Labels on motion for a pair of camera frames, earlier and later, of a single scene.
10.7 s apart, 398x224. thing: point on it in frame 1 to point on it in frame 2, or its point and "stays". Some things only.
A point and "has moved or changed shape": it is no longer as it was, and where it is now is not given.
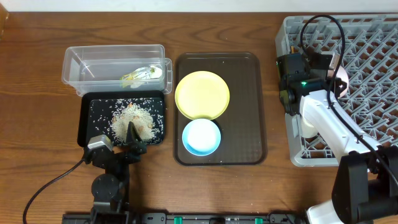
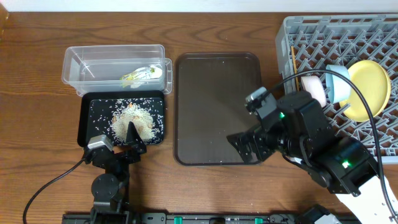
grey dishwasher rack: x=366 y=48 stays
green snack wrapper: x=138 y=74 stays
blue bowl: x=201 y=137 to x=338 y=88
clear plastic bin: x=117 y=68 stays
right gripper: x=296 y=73 to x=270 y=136
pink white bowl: x=342 y=73 has moved or changed shape
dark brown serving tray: x=241 y=124 stays
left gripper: x=125 y=154 stays
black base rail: x=189 y=218 stays
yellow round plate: x=202 y=94 to x=373 y=79
